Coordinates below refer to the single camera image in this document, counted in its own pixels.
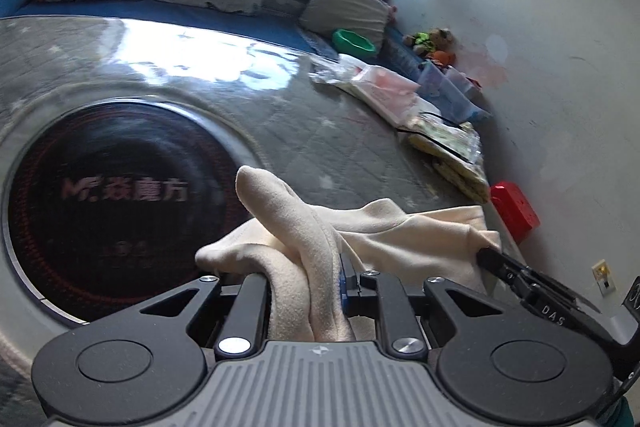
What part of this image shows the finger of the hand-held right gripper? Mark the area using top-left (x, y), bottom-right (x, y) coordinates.
top-left (476, 247), bottom-right (603, 329)

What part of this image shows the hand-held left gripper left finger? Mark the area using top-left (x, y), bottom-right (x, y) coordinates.
top-left (140, 273), bottom-right (274, 360)

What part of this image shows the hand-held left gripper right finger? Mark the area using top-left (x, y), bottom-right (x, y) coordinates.
top-left (339, 252), bottom-right (506, 358)

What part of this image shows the cream knit garment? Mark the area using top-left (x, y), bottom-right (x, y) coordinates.
top-left (195, 165), bottom-right (502, 343)

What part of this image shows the round black table heater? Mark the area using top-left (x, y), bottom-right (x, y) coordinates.
top-left (0, 99), bottom-right (256, 328)

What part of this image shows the white pink plastic bag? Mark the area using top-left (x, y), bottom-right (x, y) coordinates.
top-left (345, 64), bottom-right (438, 128)

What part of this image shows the translucent blue storage box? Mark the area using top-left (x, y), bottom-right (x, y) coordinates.
top-left (415, 59), bottom-right (493, 122)

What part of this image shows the clear crumpled plastic bag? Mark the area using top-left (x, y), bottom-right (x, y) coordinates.
top-left (309, 53), bottom-right (371, 88)

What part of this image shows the green bowl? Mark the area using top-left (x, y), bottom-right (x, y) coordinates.
top-left (332, 28), bottom-right (377, 58)

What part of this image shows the pile of plush toys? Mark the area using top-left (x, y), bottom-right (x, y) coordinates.
top-left (402, 27), bottom-right (458, 66)

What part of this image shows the grey pillow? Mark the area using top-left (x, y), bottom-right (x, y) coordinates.
top-left (299, 0), bottom-right (393, 50)

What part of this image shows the wall outlet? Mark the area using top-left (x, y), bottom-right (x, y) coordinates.
top-left (591, 259), bottom-right (616, 294)

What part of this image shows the black cable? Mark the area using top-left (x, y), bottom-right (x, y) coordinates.
top-left (397, 109), bottom-right (478, 158)

